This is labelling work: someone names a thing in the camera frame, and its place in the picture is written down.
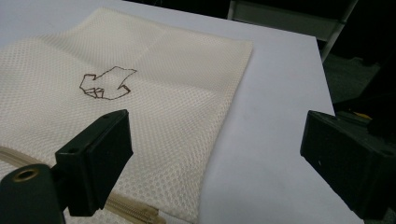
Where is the cream mesh laundry bag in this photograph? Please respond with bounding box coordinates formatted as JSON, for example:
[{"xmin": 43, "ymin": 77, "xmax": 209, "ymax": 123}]
[{"xmin": 0, "ymin": 7, "xmax": 254, "ymax": 224}]

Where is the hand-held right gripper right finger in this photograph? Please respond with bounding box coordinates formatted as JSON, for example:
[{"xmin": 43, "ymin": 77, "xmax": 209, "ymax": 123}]
[{"xmin": 300, "ymin": 109, "xmax": 396, "ymax": 220}]

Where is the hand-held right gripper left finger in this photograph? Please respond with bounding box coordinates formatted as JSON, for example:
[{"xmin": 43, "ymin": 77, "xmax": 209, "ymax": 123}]
[{"xmin": 50, "ymin": 108, "xmax": 134, "ymax": 217}]

